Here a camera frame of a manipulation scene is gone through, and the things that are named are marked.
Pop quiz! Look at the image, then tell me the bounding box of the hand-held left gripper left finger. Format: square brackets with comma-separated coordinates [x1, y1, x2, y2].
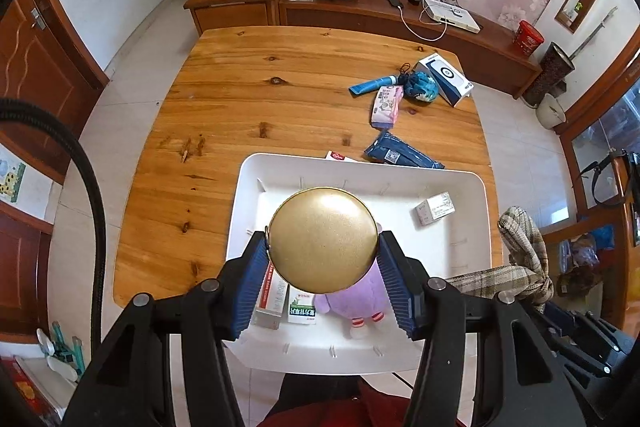
[62, 231, 273, 427]

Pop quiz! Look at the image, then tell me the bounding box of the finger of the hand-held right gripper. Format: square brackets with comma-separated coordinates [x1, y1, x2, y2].
[544, 304, 627, 376]

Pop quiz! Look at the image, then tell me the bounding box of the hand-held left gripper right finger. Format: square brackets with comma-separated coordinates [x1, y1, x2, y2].
[377, 231, 586, 427]

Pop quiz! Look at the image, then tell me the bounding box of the long red white toothpaste box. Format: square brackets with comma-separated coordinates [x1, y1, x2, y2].
[252, 267, 291, 330]

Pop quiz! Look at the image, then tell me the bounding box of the purple plush toy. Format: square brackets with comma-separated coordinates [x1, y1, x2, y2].
[314, 222, 393, 340]

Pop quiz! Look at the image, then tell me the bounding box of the green white small box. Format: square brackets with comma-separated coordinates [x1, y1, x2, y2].
[286, 284, 318, 325]

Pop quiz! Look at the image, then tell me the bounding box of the white plastic tray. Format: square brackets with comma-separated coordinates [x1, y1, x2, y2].
[225, 152, 503, 375]

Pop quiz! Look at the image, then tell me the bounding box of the gold round compact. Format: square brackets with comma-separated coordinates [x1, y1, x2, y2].
[268, 187, 379, 294]

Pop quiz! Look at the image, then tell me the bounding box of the plaid fabric bow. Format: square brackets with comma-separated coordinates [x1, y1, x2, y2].
[447, 206, 555, 315]

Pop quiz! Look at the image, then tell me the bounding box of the dark blue packet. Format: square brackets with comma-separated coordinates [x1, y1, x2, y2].
[364, 130, 446, 170]

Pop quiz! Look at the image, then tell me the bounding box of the white box red logo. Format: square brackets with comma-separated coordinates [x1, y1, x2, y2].
[325, 149, 368, 162]

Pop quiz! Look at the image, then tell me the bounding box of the pink tissue pack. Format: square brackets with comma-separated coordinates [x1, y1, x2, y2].
[370, 85, 405, 128]

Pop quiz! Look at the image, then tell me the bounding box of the blue green hair scrunchie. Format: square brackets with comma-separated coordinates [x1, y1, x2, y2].
[402, 72, 440, 104]

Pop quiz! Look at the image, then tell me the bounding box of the blue tube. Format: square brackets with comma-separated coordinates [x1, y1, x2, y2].
[348, 75, 399, 96]

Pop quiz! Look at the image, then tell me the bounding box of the white box with blue side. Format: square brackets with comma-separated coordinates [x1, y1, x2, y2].
[412, 53, 473, 108]

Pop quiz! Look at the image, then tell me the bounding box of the red clothing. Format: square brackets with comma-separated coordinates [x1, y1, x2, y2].
[260, 379, 476, 427]

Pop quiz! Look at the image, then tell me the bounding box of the white bucket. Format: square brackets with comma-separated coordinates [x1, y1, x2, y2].
[536, 94, 568, 130]

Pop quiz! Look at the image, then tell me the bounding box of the wooden television cabinet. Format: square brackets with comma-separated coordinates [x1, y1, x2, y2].
[277, 0, 543, 100]

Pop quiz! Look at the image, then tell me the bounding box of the dark patterned tall vase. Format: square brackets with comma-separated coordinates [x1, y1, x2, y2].
[522, 42, 576, 108]

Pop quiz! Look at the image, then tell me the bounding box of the wooden side cabinet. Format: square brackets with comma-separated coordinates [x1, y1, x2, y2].
[184, 0, 291, 38]

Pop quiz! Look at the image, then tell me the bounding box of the white set-top device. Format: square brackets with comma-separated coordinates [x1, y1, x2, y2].
[422, 0, 483, 32]

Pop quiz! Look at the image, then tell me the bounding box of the red bucket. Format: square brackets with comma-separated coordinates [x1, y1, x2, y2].
[512, 20, 545, 58]

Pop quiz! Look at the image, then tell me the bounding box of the brown wooden door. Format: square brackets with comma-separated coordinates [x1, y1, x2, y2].
[0, 0, 111, 185]

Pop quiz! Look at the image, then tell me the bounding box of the long thin stick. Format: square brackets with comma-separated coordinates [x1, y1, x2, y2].
[570, 7, 618, 58]

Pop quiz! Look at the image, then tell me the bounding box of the black strap bag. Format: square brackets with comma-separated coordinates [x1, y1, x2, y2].
[572, 149, 640, 208]

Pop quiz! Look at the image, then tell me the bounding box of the black corrugated hose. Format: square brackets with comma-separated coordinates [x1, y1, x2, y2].
[0, 97, 108, 358]

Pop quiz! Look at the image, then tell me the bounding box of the white charging cable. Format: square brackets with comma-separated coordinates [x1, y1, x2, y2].
[397, 4, 448, 42]

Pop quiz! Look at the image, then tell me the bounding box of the colourful wall poster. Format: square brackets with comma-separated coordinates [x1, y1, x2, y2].
[0, 147, 28, 205]

